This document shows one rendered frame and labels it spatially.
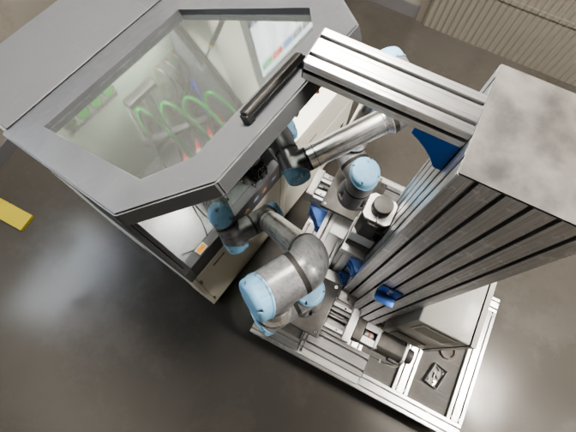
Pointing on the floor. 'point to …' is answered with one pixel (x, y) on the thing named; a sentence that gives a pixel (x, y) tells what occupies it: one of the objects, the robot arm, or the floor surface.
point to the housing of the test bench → (58, 51)
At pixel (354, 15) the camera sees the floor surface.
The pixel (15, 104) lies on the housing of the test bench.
